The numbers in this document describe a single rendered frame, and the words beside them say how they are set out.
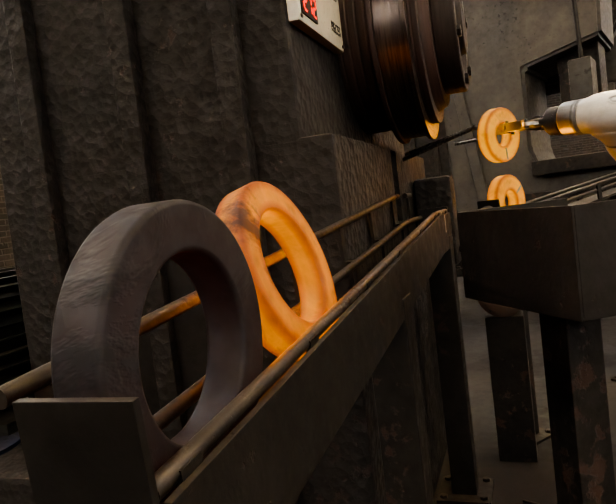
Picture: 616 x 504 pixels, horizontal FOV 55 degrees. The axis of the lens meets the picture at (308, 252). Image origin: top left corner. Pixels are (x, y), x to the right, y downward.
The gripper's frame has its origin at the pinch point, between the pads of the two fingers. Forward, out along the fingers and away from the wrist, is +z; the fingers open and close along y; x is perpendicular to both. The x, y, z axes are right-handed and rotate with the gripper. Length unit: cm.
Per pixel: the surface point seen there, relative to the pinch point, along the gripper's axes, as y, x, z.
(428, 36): -55, 17, -25
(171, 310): -132, -19, -66
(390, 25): -64, 18, -23
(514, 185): 2.7, -16.6, -2.4
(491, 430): -4, -92, 6
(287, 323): -121, -23, -65
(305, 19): -88, 17, -28
